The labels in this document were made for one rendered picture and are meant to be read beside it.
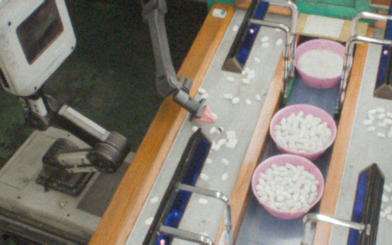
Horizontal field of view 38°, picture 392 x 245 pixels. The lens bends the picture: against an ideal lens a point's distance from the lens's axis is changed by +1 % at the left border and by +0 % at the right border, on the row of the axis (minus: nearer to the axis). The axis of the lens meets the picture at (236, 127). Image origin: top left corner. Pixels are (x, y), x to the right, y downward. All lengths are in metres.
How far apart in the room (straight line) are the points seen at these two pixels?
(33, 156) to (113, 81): 1.11
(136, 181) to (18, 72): 0.58
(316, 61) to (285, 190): 0.74
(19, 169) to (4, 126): 0.94
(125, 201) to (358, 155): 0.91
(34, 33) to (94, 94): 1.71
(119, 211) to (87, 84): 1.75
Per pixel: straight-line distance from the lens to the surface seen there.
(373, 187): 1.72
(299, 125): 2.37
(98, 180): 2.59
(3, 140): 3.58
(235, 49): 2.12
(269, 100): 2.41
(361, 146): 2.31
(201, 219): 2.07
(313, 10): 2.84
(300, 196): 2.12
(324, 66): 2.62
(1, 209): 2.78
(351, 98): 2.45
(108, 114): 3.52
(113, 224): 2.08
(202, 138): 1.84
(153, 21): 2.42
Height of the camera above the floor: 2.48
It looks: 48 degrees down
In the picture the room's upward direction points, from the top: 2 degrees counter-clockwise
